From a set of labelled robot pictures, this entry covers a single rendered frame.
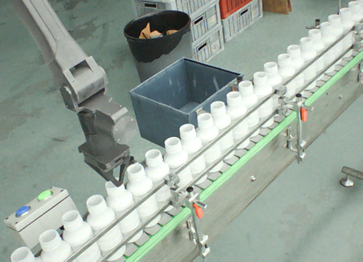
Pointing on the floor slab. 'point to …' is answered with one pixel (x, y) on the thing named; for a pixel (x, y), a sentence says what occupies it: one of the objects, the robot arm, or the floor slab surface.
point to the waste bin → (141, 45)
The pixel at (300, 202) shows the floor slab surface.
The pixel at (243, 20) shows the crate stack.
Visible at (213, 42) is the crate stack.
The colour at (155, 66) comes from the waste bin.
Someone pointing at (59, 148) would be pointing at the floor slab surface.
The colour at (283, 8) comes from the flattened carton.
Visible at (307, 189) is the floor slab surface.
